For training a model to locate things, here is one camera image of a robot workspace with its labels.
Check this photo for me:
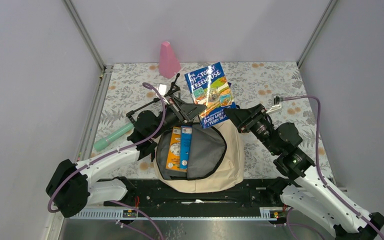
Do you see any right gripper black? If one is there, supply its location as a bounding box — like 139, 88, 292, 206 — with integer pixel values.
223, 103, 281, 155

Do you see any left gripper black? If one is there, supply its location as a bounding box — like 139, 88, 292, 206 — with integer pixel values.
151, 96, 208, 140

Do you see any blue round-logo book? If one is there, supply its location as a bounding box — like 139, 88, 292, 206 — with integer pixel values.
180, 126, 193, 171

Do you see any blue Treehouse book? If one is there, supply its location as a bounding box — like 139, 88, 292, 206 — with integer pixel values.
184, 62, 237, 129

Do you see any orange children's book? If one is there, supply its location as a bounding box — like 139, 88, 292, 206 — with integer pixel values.
165, 127, 182, 172

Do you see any cream canvas backpack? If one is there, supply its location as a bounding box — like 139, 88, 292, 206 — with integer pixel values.
153, 120, 245, 194

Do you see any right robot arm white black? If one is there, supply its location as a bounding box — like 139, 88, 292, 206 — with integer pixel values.
223, 102, 384, 240

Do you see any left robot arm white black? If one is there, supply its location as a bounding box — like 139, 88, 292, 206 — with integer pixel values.
45, 96, 207, 218

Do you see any black folding tripod stand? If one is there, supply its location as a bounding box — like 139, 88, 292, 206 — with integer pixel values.
126, 73, 180, 124

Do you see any pink cone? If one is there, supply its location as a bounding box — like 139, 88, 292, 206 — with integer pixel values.
158, 41, 181, 79

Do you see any mint green tube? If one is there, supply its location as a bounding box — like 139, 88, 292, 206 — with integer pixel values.
93, 123, 134, 152

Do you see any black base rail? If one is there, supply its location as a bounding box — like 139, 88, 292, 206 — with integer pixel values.
99, 178, 337, 220

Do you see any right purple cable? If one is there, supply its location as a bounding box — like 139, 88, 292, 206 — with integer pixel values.
273, 95, 384, 240

